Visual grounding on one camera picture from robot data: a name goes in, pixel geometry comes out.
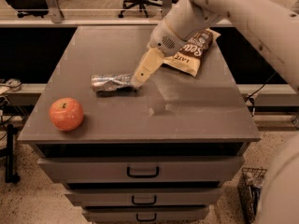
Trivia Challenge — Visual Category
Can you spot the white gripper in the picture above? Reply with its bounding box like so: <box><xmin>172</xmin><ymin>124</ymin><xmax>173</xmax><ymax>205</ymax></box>
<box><xmin>131</xmin><ymin>17</ymin><xmax>194</xmax><ymax>89</ymax></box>

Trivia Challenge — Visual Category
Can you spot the silver blue redbull can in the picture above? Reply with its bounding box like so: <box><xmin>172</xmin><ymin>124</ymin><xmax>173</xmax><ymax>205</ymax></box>
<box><xmin>91</xmin><ymin>74</ymin><xmax>134</xmax><ymax>92</ymax></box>

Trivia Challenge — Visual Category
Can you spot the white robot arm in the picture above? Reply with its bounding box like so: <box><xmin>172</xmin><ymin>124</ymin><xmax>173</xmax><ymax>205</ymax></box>
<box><xmin>132</xmin><ymin>0</ymin><xmax>299</xmax><ymax>224</ymax></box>

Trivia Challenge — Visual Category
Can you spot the sea salt chips bag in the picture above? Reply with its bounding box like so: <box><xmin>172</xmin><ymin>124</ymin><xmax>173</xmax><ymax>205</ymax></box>
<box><xmin>164</xmin><ymin>29</ymin><xmax>220</xmax><ymax>77</ymax></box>

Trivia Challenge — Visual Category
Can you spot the grey drawer cabinet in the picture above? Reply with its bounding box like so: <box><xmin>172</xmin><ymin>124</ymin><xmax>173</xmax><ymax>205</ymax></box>
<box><xmin>17</xmin><ymin>24</ymin><xmax>262</xmax><ymax>224</ymax></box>

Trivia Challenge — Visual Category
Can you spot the red apple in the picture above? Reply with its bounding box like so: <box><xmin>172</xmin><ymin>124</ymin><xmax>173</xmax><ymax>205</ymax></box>
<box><xmin>49</xmin><ymin>97</ymin><xmax>84</xmax><ymax>132</ymax></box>

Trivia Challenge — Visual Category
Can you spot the top grey drawer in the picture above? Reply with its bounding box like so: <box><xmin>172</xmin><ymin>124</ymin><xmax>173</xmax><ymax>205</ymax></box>
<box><xmin>37</xmin><ymin>156</ymin><xmax>244</xmax><ymax>183</ymax></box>

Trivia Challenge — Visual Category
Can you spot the grey drawer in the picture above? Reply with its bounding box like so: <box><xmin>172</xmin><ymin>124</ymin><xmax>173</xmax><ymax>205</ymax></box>
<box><xmin>82</xmin><ymin>206</ymin><xmax>209</xmax><ymax>222</ymax></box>
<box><xmin>37</xmin><ymin>156</ymin><xmax>244</xmax><ymax>183</ymax></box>
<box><xmin>66</xmin><ymin>188</ymin><xmax>222</xmax><ymax>207</ymax></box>

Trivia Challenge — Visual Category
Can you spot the middle grey drawer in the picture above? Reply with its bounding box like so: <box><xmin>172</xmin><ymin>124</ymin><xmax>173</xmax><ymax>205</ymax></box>
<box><xmin>66</xmin><ymin>188</ymin><xmax>222</xmax><ymax>207</ymax></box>

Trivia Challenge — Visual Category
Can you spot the bottom grey drawer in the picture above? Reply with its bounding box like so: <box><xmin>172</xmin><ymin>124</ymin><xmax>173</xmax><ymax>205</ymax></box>
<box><xmin>82</xmin><ymin>206</ymin><xmax>209</xmax><ymax>222</ymax></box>

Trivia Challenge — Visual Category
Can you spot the dark snack bag in basket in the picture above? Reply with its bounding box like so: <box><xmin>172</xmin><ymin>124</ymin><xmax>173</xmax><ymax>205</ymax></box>
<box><xmin>251</xmin><ymin>177</ymin><xmax>263</xmax><ymax>213</ymax></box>

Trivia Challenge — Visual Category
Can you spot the black stand leg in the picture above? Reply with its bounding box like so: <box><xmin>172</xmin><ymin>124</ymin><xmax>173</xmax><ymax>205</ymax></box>
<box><xmin>6</xmin><ymin>124</ymin><xmax>21</xmax><ymax>184</ymax></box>

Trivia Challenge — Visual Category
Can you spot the wire basket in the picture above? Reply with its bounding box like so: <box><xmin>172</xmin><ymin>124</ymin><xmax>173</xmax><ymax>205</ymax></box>
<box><xmin>237</xmin><ymin>167</ymin><xmax>266</xmax><ymax>224</ymax></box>

